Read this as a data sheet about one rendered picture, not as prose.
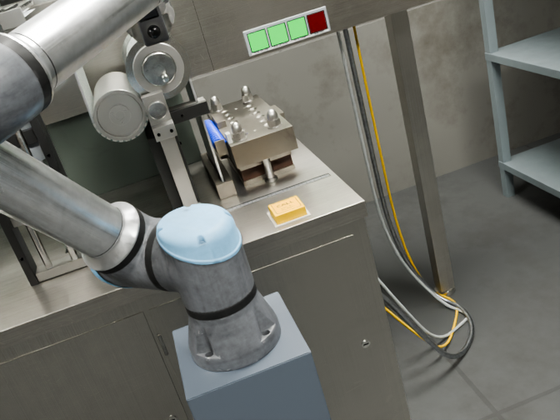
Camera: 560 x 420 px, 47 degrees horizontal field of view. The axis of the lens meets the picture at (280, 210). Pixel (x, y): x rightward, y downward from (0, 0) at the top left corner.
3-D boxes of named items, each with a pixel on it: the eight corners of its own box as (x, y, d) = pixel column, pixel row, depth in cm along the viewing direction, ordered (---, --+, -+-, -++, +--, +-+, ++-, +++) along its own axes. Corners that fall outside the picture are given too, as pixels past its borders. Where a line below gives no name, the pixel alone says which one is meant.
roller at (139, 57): (143, 101, 149) (125, 52, 144) (137, 81, 172) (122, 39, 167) (191, 84, 150) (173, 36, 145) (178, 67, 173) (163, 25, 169)
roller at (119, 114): (104, 147, 151) (84, 98, 146) (103, 122, 174) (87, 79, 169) (153, 131, 152) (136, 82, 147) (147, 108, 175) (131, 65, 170)
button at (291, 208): (277, 226, 140) (274, 216, 139) (270, 214, 146) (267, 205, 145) (307, 215, 140) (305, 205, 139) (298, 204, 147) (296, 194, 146)
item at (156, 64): (162, 45, 144) (182, 72, 148) (161, 44, 146) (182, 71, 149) (135, 66, 144) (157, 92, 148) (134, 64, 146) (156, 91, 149)
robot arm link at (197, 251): (229, 317, 94) (201, 237, 88) (160, 309, 101) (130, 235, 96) (268, 272, 103) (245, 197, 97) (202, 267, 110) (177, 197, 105)
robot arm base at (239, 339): (292, 348, 100) (275, 296, 96) (199, 384, 98) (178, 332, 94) (268, 302, 114) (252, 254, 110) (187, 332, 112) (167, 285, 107)
